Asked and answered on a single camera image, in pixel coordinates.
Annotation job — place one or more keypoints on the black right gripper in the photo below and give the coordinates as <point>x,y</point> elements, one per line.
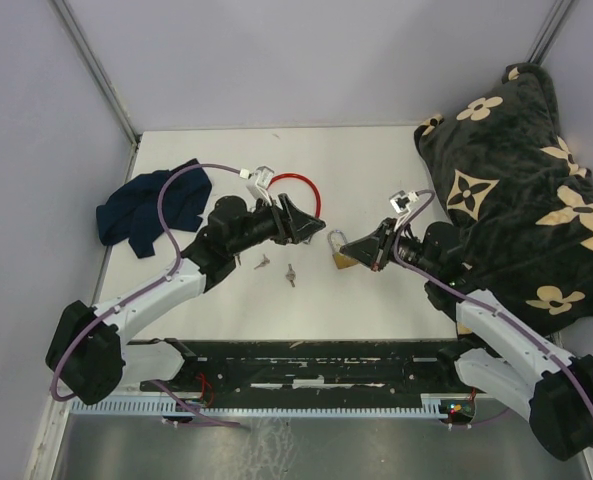
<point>386,238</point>

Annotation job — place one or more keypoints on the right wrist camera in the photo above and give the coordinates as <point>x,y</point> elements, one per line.
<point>403,203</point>

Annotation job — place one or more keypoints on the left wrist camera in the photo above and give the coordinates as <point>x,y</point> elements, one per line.
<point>257,182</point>

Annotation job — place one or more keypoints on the white slotted cable duct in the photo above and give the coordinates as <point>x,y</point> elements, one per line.
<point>426,407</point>

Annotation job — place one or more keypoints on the navy blue cloth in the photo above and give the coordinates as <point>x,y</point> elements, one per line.
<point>130,214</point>

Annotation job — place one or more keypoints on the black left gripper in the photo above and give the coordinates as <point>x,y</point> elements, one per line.
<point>307,223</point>

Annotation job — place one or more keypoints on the red cable lock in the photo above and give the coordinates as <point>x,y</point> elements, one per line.
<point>305,180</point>

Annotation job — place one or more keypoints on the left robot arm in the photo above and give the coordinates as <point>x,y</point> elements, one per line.
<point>92,351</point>

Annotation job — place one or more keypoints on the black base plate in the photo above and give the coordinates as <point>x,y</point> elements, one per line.
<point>270,371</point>

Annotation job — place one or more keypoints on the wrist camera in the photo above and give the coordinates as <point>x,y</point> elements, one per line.
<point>403,203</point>
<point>257,182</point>

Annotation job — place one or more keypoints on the black floral blanket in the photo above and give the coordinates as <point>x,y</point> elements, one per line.
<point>523,206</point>

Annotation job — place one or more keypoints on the silver key bunch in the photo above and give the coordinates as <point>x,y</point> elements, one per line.
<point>291,275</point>

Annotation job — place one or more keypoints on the brass padlock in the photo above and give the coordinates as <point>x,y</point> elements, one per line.
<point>336,240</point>

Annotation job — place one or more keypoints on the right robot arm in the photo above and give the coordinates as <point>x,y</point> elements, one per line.
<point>543,383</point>

